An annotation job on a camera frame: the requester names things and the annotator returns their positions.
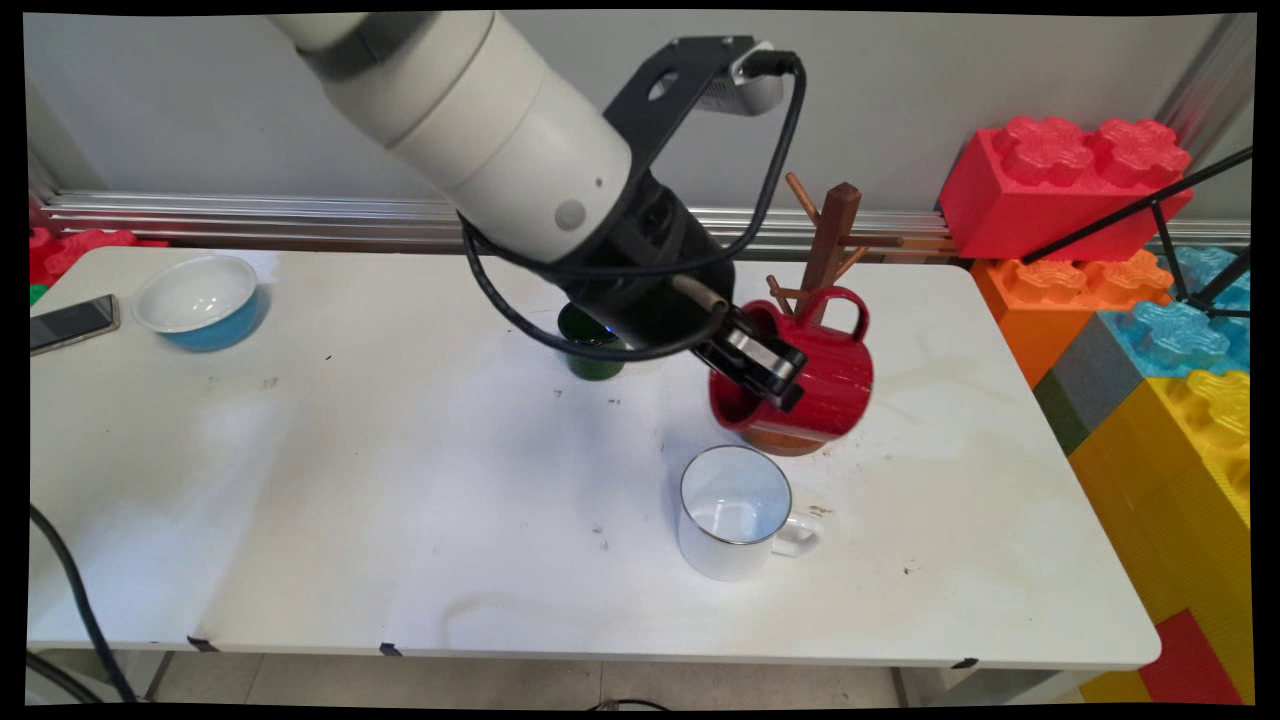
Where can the black tripod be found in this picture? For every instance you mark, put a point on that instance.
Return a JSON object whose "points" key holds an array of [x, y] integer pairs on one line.
{"points": [[1160, 215]]}

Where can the blue and white bowl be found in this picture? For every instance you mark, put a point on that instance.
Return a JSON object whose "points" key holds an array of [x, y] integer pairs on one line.
{"points": [[200, 300]]}

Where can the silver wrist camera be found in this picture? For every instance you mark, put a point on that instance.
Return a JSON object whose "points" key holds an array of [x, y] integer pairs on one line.
{"points": [[745, 90]]}

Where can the orange toy block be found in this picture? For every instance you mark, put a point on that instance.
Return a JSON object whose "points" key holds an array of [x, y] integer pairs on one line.
{"points": [[1030, 300]]}

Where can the dark green mug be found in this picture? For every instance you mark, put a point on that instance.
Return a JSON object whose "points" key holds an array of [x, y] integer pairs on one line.
{"points": [[590, 360]]}

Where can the light blue toy block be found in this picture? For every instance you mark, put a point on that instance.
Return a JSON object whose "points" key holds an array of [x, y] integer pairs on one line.
{"points": [[1170, 335]]}

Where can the large red toy block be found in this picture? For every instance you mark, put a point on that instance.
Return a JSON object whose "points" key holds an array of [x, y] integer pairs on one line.
{"points": [[1040, 200]]}

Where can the red speckled mug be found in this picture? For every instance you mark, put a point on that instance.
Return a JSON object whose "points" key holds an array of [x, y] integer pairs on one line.
{"points": [[835, 380]]}

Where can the grey table leg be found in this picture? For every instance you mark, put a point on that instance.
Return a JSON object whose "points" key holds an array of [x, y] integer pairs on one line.
{"points": [[157, 677]]}

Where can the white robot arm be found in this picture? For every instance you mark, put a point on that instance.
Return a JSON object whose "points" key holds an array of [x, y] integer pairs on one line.
{"points": [[480, 110]]}

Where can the flat red toy block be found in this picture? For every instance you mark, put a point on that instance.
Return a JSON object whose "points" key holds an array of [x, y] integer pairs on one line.
{"points": [[80, 250]]}

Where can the yellow toy block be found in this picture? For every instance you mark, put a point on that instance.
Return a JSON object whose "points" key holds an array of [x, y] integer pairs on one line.
{"points": [[1170, 480]]}

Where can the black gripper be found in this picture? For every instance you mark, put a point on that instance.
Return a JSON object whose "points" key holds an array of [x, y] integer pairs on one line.
{"points": [[660, 270]]}

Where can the white mug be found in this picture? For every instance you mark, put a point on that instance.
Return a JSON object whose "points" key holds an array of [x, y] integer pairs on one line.
{"points": [[720, 550]]}

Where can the grey toy block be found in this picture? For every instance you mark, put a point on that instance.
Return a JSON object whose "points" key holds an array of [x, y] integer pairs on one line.
{"points": [[1095, 375]]}

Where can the wooden mug tree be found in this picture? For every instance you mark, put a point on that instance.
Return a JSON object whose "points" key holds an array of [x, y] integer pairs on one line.
{"points": [[835, 230]]}

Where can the black camera bracket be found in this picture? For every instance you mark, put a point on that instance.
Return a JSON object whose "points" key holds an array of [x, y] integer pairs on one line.
{"points": [[650, 100]]}

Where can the black smartphone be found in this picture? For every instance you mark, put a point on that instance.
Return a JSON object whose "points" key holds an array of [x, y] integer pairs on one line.
{"points": [[72, 322]]}

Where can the long aluminium rail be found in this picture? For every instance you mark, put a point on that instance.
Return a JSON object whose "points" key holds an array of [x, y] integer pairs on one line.
{"points": [[300, 215]]}

